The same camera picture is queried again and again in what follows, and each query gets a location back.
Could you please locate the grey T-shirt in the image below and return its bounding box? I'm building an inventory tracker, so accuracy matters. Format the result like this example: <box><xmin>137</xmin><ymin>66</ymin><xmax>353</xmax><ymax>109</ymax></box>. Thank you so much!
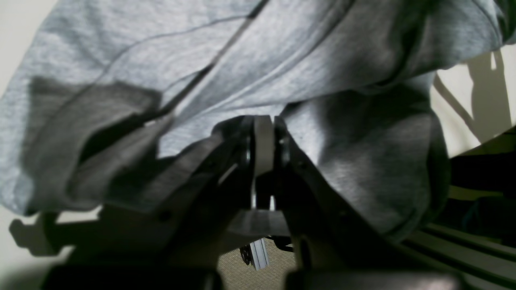
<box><xmin>1</xmin><ymin>0</ymin><xmax>515</xmax><ymax>241</ymax></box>

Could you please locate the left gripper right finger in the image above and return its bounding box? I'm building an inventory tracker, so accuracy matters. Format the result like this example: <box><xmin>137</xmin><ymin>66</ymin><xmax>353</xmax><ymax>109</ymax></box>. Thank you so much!
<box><xmin>254</xmin><ymin>116</ymin><xmax>515</xmax><ymax>290</ymax></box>

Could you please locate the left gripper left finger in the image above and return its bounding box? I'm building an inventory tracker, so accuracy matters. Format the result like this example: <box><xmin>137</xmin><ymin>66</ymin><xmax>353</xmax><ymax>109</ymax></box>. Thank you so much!
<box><xmin>8</xmin><ymin>115</ymin><xmax>255</xmax><ymax>290</ymax></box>

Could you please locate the aluminium frame rail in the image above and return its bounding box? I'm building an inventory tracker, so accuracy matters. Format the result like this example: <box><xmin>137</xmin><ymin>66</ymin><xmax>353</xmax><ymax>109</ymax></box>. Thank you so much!
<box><xmin>249</xmin><ymin>238</ymin><xmax>270</xmax><ymax>271</ymax></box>

